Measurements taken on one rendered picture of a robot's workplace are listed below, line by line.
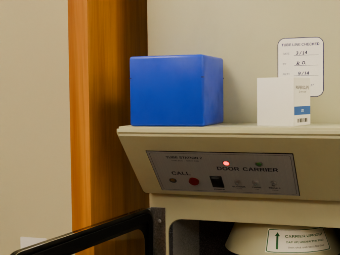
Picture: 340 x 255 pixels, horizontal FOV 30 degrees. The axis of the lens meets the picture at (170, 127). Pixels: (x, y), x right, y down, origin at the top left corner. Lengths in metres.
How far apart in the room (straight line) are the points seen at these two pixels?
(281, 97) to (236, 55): 0.13
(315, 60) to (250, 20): 0.11
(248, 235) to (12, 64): 0.81
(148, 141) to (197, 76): 0.11
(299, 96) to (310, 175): 0.10
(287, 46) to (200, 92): 0.15
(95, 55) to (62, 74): 0.60
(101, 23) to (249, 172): 0.30
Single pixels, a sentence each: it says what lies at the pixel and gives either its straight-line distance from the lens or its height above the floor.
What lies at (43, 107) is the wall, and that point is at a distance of 1.50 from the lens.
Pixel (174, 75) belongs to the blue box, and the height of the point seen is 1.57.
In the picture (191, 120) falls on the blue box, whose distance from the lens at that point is 0.79.
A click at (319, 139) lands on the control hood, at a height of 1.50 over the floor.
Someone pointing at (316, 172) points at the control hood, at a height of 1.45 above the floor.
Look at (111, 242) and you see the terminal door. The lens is 0.83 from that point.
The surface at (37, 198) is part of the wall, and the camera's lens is 1.53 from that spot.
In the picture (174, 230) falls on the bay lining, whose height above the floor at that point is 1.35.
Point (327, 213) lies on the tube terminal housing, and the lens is 0.88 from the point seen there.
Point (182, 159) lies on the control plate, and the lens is 0.83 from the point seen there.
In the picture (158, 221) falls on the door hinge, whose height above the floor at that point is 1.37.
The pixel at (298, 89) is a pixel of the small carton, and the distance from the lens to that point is 0.79.
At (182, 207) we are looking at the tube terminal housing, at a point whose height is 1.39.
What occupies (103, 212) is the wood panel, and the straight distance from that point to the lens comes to 0.92.
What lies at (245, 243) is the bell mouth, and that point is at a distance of 0.94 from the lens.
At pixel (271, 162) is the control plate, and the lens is 0.80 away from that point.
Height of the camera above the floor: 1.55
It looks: 3 degrees down
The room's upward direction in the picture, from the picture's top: 1 degrees counter-clockwise
